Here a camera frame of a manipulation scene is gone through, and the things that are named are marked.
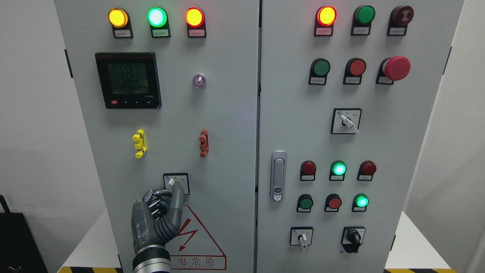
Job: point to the dark red indicator light right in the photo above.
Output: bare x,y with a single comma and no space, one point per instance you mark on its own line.
366,171

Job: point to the dark red indicator light left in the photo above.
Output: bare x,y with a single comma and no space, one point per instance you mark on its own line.
308,171

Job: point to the yellow indicator light top left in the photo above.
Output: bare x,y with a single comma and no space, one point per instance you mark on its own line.
120,23

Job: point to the green lit push button lower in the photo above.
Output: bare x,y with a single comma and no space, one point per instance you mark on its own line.
360,203

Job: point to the yellow plastic terminal clip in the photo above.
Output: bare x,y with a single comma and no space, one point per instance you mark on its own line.
140,143

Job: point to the chrome cabinet door handle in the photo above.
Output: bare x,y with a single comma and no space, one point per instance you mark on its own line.
277,178

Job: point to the black digital power meter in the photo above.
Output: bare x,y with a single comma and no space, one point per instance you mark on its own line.
129,80

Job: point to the red triangle electric warning sticker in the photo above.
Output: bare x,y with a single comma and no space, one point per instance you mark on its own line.
194,248

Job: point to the green push button upper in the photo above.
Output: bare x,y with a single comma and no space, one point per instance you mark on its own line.
319,70

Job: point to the red push button upper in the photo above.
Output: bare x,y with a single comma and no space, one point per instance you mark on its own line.
354,70

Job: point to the white platform with hazard stripes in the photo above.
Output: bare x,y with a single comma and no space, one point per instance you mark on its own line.
410,249

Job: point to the red lit indicator light left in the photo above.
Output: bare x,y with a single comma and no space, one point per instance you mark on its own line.
195,20

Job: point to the grey robot forearm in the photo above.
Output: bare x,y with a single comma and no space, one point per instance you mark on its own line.
153,259

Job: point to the red plastic terminal clip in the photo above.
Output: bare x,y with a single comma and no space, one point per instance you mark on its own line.
204,146

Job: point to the green indicator light top right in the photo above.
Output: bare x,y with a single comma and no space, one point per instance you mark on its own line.
362,19

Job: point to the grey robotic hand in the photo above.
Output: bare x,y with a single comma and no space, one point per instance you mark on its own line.
146,229

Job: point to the black bag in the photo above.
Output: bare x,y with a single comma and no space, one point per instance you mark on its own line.
18,251

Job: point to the green lit indicator light middle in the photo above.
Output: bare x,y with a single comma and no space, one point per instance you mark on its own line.
337,171

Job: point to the red lit indicator light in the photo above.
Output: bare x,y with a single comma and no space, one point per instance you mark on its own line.
324,21
195,20

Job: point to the red push button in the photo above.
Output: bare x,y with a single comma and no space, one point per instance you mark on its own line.
354,70
332,203

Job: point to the grey electrical control cabinet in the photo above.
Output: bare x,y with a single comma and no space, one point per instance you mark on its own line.
256,58

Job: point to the black rotary knob switch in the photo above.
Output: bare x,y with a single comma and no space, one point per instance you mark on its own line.
352,238

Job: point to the red mushroom emergency stop button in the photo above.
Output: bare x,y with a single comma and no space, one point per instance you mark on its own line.
393,69

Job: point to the small purple clear lamp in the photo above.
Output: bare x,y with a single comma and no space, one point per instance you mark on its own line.
199,80

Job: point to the dark red buzzer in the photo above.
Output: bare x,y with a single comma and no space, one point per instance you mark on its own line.
399,19

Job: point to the dark red indicator light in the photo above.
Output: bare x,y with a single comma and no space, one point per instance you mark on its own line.
308,171
366,171

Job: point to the red push button lower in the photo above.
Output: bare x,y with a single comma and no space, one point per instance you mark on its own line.
332,203

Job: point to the white rotary selector switch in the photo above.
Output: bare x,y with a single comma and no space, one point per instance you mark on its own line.
346,121
181,178
301,236

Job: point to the red lit indicator light right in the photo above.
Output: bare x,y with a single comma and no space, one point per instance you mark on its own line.
324,21

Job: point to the green lit indicator light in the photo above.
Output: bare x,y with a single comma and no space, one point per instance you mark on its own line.
337,171
159,23

